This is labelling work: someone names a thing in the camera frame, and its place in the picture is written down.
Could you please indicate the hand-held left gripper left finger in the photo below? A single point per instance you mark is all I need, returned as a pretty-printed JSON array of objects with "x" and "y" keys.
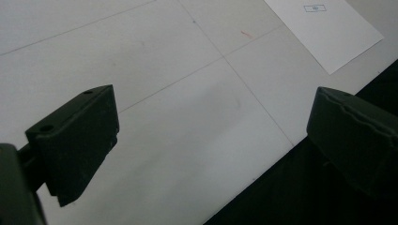
[{"x": 76, "y": 140}]

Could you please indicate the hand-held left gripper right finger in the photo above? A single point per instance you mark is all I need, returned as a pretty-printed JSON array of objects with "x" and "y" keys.
[{"x": 356, "y": 140}]

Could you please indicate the white paper sheet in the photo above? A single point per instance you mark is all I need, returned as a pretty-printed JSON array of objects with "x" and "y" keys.
[{"x": 325, "y": 31}]

